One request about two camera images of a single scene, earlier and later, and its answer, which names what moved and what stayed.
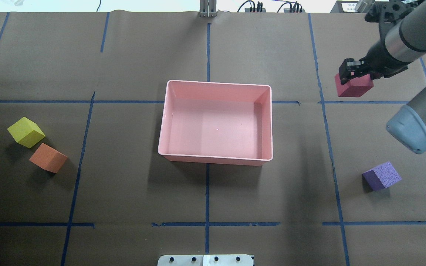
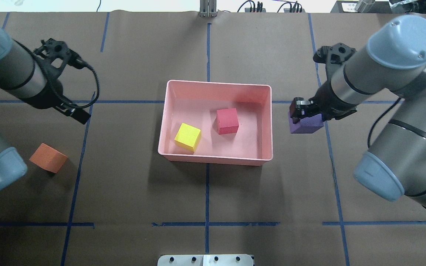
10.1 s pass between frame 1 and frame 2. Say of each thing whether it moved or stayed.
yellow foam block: moved
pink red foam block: moved
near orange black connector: stayed
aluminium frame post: stayed
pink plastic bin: stayed
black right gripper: moved
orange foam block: stayed
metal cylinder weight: stayed
